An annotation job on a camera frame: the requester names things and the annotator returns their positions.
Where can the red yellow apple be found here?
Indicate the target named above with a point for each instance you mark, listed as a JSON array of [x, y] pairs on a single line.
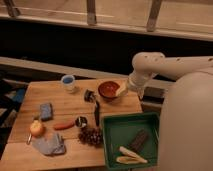
[[37, 128]]

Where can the orange carrot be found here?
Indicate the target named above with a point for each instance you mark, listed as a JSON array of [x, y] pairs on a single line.
[[64, 125]]

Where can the lower corn cob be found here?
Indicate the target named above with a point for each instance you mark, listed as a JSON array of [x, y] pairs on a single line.
[[126, 160]]

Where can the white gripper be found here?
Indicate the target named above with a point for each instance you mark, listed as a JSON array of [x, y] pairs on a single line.
[[136, 82]]

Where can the brown ceramic bowl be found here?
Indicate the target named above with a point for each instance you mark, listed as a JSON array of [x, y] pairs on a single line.
[[107, 89]]

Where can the white cup blue inside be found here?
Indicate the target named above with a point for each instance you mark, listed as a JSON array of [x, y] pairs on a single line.
[[68, 82]]

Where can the wooden railing frame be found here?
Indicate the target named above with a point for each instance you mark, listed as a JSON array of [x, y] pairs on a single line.
[[192, 19]]

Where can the green plastic tray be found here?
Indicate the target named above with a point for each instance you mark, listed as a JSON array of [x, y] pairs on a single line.
[[120, 130]]

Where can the dark grape bunch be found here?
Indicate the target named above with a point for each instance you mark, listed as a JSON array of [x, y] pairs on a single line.
[[91, 136]]

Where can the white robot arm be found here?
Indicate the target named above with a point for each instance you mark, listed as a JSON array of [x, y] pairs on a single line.
[[186, 119]]

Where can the blue sponge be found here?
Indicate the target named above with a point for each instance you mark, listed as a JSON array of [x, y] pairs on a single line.
[[46, 112]]

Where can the grey-blue towel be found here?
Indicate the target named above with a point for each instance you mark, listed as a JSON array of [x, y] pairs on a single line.
[[50, 147]]

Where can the brown chocolate bar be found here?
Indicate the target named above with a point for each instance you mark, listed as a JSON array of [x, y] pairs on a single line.
[[137, 143]]

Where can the small black can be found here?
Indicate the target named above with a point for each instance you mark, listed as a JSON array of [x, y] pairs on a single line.
[[81, 122]]

